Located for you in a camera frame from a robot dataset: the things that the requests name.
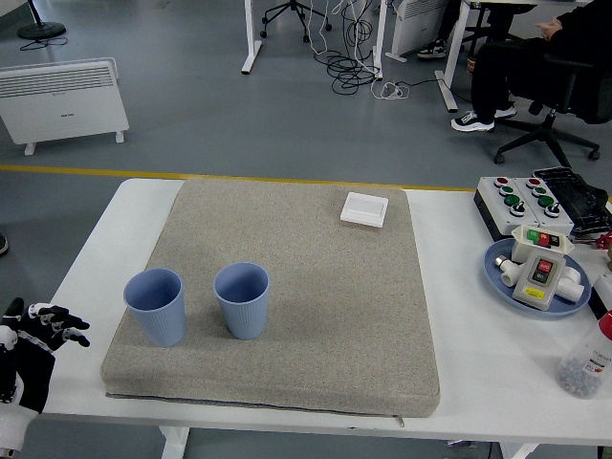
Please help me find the black fan stand base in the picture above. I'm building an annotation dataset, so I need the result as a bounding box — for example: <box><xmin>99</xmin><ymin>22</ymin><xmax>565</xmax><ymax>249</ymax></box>
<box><xmin>17</xmin><ymin>0</ymin><xmax>68</xmax><ymax>41</ymax></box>

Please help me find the white wall switch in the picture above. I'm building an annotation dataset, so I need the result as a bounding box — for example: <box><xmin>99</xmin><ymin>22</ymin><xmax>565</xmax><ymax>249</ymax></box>
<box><xmin>339</xmin><ymin>191</ymin><xmax>390</xmax><ymax>229</ymax></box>

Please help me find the black office chair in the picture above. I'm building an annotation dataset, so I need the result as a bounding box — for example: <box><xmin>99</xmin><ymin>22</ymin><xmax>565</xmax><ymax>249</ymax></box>
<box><xmin>492</xmin><ymin>52</ymin><xmax>612</xmax><ymax>166</ymax></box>

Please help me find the black tool case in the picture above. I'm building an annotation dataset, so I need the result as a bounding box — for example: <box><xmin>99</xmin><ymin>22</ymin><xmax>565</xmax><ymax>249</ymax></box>
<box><xmin>533</xmin><ymin>165</ymin><xmax>612</xmax><ymax>243</ymax></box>

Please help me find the blue ribbed cup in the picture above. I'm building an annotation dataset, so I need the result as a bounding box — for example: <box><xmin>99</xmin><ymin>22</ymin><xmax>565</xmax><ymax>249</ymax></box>
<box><xmin>122</xmin><ymin>268</ymin><xmax>187</xmax><ymax>348</ymax></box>
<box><xmin>212</xmin><ymin>261</ymin><xmax>272</xmax><ymax>341</ymax></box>

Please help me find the white pipe fitting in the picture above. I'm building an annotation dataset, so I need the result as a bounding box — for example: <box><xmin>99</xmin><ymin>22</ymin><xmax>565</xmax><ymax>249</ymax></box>
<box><xmin>557</xmin><ymin>265</ymin><xmax>585</xmax><ymax>305</ymax></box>
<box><xmin>493</xmin><ymin>255</ymin><xmax>522</xmax><ymax>288</ymax></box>

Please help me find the grey-brown mat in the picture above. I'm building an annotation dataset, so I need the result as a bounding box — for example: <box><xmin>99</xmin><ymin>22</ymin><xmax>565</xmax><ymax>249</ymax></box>
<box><xmin>100</xmin><ymin>179</ymin><xmax>442</xmax><ymax>418</ymax></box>

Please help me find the white three-button control box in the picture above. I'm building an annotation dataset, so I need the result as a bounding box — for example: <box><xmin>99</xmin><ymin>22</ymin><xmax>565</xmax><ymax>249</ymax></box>
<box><xmin>511</xmin><ymin>175</ymin><xmax>575</xmax><ymax>236</ymax></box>
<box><xmin>473</xmin><ymin>175</ymin><xmax>541</xmax><ymax>242</ymax></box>

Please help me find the black office chair base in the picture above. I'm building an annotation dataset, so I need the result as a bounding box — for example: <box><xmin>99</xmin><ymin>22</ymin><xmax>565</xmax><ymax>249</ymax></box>
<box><xmin>259</xmin><ymin>0</ymin><xmax>333</xmax><ymax>44</ymax></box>

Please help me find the black floor cable bundle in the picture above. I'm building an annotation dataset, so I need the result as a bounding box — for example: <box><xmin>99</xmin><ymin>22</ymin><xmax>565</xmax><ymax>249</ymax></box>
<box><xmin>313</xmin><ymin>0</ymin><xmax>383</xmax><ymax>96</ymax></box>

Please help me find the white desk leg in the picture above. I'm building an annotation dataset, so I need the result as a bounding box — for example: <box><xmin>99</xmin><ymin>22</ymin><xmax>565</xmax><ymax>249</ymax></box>
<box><xmin>240</xmin><ymin>0</ymin><xmax>263</xmax><ymax>75</ymax></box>
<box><xmin>370</xmin><ymin>0</ymin><xmax>388</xmax><ymax>80</ymax></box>
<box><xmin>434</xmin><ymin>0</ymin><xmax>472</xmax><ymax>114</ymax></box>

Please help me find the beige three-button switch box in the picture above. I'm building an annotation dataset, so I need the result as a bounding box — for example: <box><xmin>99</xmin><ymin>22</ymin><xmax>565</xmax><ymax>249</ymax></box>
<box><xmin>510</xmin><ymin>224</ymin><xmax>575</xmax><ymax>262</ymax></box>

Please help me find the beige red-black push-button switch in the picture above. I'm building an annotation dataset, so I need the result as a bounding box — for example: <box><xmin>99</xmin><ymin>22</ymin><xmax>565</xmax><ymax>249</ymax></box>
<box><xmin>512</xmin><ymin>249</ymin><xmax>567</xmax><ymax>311</ymax></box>

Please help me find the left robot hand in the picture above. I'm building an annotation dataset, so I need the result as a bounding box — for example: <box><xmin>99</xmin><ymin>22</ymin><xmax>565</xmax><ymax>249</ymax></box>
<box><xmin>0</xmin><ymin>296</ymin><xmax>92</xmax><ymax>459</ymax></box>

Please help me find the blue plate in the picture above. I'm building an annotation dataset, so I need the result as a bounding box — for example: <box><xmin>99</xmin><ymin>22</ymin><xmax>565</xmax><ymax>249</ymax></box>
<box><xmin>483</xmin><ymin>237</ymin><xmax>593</xmax><ymax>317</ymax></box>

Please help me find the person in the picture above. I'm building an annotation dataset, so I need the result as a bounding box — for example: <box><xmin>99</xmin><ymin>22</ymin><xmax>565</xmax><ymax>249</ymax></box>
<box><xmin>417</xmin><ymin>0</ymin><xmax>463</xmax><ymax>60</ymax></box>
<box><xmin>450</xmin><ymin>0</ymin><xmax>612</xmax><ymax>134</ymax></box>

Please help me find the clear bottle with red cap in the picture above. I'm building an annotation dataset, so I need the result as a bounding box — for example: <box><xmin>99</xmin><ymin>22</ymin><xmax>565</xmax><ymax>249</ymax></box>
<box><xmin>556</xmin><ymin>309</ymin><xmax>612</xmax><ymax>401</ymax></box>

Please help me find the white cable with adapter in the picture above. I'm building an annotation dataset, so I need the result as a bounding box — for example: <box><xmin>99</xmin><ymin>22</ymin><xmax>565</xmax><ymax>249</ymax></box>
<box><xmin>305</xmin><ymin>0</ymin><xmax>412</xmax><ymax>101</ymax></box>

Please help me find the white table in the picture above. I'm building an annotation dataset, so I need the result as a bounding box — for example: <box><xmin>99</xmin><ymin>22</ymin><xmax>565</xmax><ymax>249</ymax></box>
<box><xmin>0</xmin><ymin>177</ymin><xmax>612</xmax><ymax>459</ymax></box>

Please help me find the white electric heater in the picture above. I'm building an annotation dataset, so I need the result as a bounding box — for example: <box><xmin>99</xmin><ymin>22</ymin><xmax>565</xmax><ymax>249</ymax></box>
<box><xmin>0</xmin><ymin>56</ymin><xmax>131</xmax><ymax>157</ymax></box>
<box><xmin>384</xmin><ymin>0</ymin><xmax>450</xmax><ymax>63</ymax></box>

